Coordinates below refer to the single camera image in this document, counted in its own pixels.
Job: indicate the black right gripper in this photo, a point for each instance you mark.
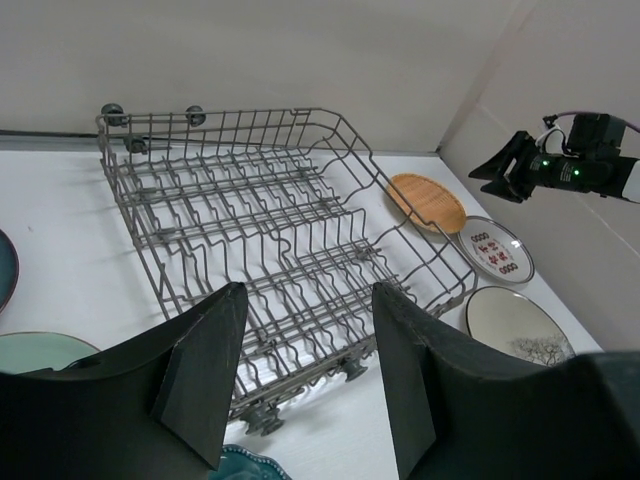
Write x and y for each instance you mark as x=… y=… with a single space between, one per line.
x=589 y=161

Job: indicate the light green plate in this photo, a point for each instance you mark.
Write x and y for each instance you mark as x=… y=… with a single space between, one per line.
x=31 y=351

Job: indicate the white plate red characters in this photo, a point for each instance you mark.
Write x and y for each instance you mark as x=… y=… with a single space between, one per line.
x=496 y=251

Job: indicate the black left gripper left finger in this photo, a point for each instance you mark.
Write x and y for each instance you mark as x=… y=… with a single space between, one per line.
x=153 y=407

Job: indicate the grey wire dish rack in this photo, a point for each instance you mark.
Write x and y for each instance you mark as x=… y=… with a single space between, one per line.
x=293 y=204

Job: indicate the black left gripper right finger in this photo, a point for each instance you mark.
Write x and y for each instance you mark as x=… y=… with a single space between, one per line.
x=459 y=409

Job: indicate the cream plate tree drawing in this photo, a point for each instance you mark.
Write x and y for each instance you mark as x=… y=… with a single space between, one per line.
x=511 y=323

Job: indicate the teal scalloped plate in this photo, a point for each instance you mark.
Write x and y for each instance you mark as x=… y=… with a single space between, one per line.
x=237 y=462

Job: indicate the dark teal glazed plate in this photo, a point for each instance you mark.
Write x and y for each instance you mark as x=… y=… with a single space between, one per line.
x=9 y=269

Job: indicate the woven-pattern orange plate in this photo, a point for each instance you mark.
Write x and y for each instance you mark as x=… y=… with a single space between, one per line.
x=427 y=203

